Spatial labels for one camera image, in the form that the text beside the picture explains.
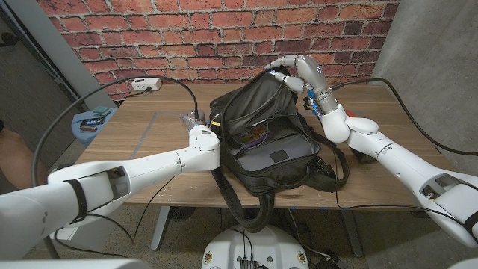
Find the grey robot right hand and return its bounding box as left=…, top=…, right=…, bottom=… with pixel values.
left=263, top=54, right=344, bottom=115

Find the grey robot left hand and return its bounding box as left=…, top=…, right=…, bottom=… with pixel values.
left=179, top=108, right=208, bottom=132

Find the black backpack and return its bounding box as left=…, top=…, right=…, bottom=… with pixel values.
left=207, top=66, right=350, bottom=233

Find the white power strip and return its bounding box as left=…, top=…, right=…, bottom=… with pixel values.
left=131, top=77, right=163, bottom=93

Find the printed red brick backdrop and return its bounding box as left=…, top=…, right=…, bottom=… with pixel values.
left=37, top=0, right=400, bottom=100

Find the black round fan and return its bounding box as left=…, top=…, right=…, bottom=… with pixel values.
left=167, top=206, right=197, bottom=222

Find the blue round stool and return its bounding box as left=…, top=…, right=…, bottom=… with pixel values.
left=70, top=108, right=119, bottom=147

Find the metal table leg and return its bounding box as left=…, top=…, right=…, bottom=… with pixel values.
left=341, top=209, right=364, bottom=258
left=150, top=205, right=171, bottom=251

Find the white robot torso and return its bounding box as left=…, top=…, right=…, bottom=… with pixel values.
left=201, top=223, right=310, bottom=269

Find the white low platform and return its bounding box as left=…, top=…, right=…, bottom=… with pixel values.
left=48, top=214, right=117, bottom=253

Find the person's bare leg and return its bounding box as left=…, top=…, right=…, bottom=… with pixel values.
left=0, top=126, right=49, bottom=190

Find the black power strip cord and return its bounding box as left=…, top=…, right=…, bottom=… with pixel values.
left=126, top=87, right=152, bottom=99

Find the colourful item with purple cord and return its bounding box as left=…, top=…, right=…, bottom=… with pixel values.
left=238, top=125, right=270, bottom=149

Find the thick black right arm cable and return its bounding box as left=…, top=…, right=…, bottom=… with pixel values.
left=329, top=77, right=478, bottom=157

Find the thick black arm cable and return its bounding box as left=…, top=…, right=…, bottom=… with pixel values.
left=31, top=74, right=199, bottom=187
left=329, top=77, right=478, bottom=157

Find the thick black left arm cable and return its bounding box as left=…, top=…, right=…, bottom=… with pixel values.
left=31, top=74, right=199, bottom=187

